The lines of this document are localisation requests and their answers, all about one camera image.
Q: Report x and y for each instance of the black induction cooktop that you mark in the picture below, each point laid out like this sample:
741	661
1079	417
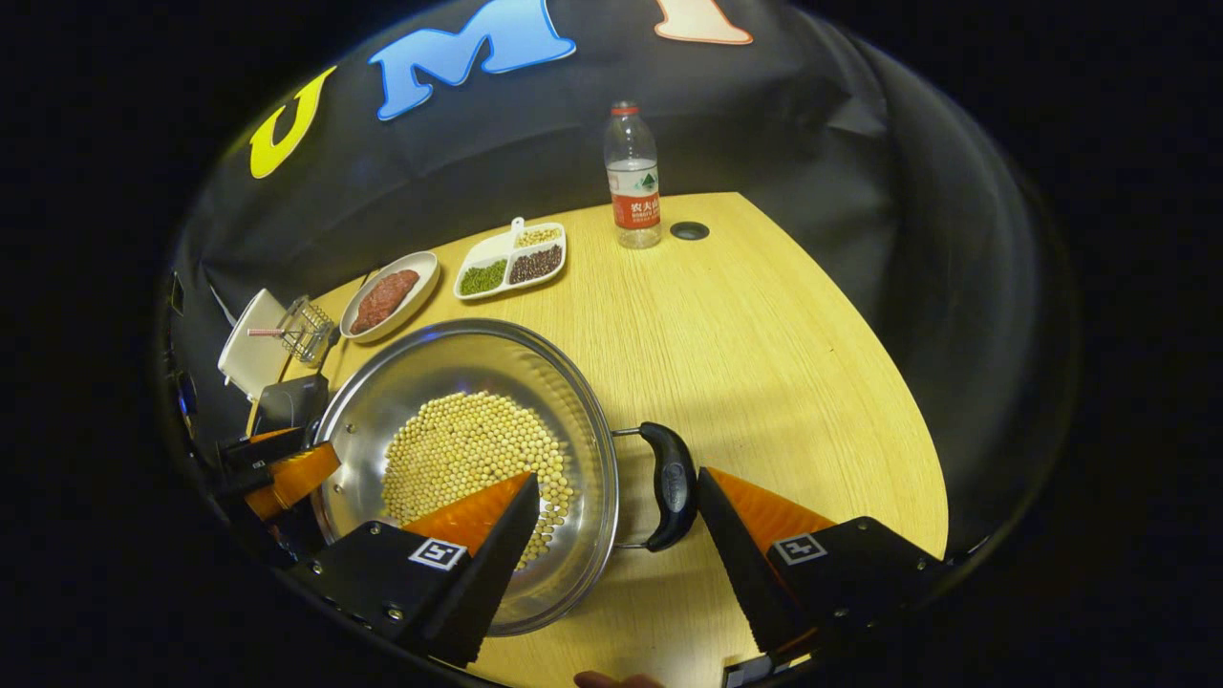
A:
291	401

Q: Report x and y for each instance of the large soybean heap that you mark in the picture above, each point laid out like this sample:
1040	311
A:
468	449

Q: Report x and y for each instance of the small soybean portion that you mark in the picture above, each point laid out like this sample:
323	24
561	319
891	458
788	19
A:
538	235

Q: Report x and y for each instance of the stainless steel pot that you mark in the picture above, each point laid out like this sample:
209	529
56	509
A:
411	377

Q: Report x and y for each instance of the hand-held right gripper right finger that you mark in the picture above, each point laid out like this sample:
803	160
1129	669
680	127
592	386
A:
740	564

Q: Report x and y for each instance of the white divided dish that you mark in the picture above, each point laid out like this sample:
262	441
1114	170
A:
492	250

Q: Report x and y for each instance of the clear plastic water bottle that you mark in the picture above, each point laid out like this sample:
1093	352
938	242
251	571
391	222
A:
632	172

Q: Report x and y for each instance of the green mung bean portion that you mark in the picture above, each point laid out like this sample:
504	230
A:
482	278

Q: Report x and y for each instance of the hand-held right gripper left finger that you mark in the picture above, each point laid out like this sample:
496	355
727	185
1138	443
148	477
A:
487	583

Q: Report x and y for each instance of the round white plate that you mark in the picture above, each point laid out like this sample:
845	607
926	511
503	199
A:
416	277

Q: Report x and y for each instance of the dark red bean portion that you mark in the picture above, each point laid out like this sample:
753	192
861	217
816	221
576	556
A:
535	265

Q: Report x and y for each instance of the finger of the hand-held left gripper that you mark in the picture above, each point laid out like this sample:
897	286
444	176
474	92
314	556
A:
291	478
263	447

